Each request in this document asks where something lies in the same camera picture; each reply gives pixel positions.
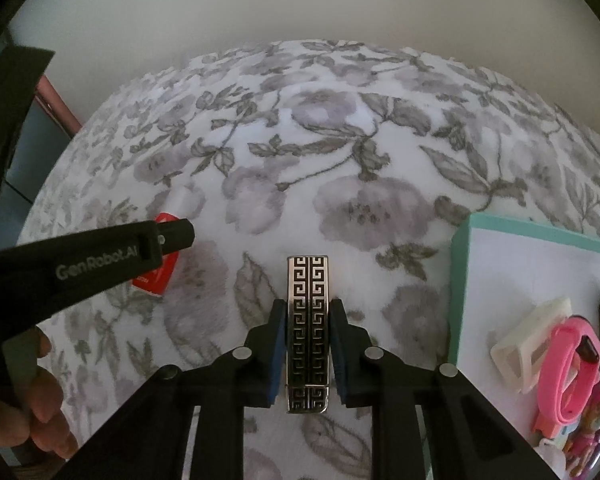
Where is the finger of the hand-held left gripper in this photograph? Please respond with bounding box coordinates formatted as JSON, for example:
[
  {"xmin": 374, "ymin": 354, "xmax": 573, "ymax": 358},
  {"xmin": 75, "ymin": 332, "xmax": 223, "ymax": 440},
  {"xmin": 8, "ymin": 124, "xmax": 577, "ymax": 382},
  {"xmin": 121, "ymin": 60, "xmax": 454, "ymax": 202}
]
[{"xmin": 155, "ymin": 217, "xmax": 196, "ymax": 256}]

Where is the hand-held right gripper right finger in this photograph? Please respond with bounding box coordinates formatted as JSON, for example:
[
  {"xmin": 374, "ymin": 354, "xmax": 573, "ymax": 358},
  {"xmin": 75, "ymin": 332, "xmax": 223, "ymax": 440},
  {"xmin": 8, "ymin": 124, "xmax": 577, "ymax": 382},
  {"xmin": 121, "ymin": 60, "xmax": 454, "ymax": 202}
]
[{"xmin": 330, "ymin": 298, "xmax": 561, "ymax": 480}]

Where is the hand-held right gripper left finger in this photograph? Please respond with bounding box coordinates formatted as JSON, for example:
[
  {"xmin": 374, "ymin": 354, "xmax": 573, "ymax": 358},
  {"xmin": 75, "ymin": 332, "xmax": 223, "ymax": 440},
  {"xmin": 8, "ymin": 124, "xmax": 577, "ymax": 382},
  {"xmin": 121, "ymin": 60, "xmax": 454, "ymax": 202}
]
[{"xmin": 55, "ymin": 298, "xmax": 287, "ymax": 480}]

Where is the small red packet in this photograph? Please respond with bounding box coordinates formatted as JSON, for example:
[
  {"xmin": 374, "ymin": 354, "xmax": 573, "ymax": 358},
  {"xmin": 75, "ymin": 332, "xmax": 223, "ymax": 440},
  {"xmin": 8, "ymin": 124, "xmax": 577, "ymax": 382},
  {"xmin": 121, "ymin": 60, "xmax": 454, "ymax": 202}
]
[{"xmin": 131, "ymin": 211, "xmax": 182, "ymax": 297}]

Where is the teal box tray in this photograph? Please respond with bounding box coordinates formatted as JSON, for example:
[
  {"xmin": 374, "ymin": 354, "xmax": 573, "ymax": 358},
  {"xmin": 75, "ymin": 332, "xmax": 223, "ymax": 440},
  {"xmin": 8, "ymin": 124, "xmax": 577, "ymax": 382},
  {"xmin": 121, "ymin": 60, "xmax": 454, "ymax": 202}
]
[{"xmin": 447, "ymin": 212, "xmax": 600, "ymax": 480}]

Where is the white hair clip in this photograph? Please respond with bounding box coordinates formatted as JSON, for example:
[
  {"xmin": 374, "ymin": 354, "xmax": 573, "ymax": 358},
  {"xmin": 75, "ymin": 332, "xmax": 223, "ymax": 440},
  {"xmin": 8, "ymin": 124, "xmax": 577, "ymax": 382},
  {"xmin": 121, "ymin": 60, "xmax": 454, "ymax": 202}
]
[{"xmin": 490, "ymin": 296, "xmax": 573, "ymax": 395}]

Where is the pink silicone watch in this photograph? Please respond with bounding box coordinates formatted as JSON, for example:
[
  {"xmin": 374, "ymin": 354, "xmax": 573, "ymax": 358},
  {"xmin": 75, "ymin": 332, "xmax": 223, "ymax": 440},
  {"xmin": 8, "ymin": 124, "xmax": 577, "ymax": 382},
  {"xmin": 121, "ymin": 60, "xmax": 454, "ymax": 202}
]
[{"xmin": 532, "ymin": 316, "xmax": 600, "ymax": 436}]

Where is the white charger plug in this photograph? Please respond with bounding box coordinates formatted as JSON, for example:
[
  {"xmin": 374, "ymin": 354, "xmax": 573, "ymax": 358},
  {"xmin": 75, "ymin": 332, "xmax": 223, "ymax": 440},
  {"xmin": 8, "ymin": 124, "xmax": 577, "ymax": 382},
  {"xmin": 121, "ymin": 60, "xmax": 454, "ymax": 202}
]
[{"xmin": 537, "ymin": 437, "xmax": 568, "ymax": 473}]

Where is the pink toy dog figure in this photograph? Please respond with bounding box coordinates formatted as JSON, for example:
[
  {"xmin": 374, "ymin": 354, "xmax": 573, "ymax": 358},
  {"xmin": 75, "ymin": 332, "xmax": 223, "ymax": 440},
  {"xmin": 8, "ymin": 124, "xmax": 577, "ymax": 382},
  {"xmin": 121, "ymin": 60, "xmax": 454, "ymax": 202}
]
[{"xmin": 562, "ymin": 377, "xmax": 600, "ymax": 478}]

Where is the person's left hand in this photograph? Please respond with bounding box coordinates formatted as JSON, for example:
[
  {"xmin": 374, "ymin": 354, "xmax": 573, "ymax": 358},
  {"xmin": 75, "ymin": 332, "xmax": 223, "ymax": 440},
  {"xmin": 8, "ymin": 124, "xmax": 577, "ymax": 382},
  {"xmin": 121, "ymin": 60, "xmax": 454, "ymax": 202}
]
[{"xmin": 0, "ymin": 327, "xmax": 80, "ymax": 461}]

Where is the floral blanket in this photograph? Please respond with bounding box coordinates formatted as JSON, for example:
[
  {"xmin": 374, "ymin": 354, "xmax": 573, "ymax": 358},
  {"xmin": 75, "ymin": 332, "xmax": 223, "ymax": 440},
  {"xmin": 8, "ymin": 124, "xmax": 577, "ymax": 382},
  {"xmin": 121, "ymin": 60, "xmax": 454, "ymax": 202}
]
[{"xmin": 20, "ymin": 40, "xmax": 600, "ymax": 480}]

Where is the pink board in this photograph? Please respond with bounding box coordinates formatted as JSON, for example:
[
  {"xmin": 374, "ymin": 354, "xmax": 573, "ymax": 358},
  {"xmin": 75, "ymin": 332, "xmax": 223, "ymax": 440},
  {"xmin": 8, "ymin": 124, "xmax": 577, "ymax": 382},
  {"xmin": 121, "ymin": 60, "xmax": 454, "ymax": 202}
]
[{"xmin": 34, "ymin": 75, "xmax": 83, "ymax": 136}]

